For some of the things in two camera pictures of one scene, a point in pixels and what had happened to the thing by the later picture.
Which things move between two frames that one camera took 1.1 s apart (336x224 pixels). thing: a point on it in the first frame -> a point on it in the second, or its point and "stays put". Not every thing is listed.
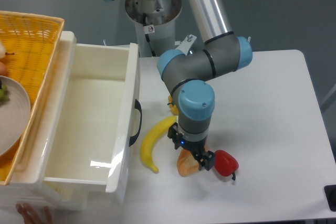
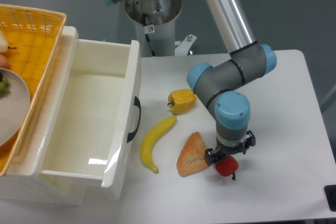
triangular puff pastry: (187, 163) stays put
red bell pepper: (225, 164) stays put
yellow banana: (149, 137) stays put
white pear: (2, 51) -> (3, 43)
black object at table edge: (330, 191) stays put
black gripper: (197, 147) -> (211, 156)
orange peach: (3, 70) -> (3, 63)
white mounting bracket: (185, 45) stays put
